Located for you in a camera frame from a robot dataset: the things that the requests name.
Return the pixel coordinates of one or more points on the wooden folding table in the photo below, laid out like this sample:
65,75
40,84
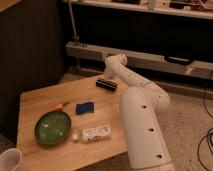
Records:
68,155

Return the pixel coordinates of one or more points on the blue sponge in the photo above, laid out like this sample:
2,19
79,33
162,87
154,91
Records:
84,108

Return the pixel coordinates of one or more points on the long grey case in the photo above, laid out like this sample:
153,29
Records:
141,60

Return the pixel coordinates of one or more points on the orange carrot toy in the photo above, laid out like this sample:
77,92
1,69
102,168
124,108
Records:
60,106

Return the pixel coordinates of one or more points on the black eraser block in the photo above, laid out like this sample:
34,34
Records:
106,84

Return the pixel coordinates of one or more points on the white shelf with clutter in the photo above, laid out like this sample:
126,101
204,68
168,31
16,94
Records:
150,6

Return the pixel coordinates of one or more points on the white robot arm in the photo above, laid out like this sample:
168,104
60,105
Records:
139,104

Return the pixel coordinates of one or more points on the green bowl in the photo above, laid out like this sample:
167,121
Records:
52,128

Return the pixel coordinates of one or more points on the metal stand pole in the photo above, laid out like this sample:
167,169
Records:
75,36

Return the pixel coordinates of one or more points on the white cup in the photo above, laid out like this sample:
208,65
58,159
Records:
11,160

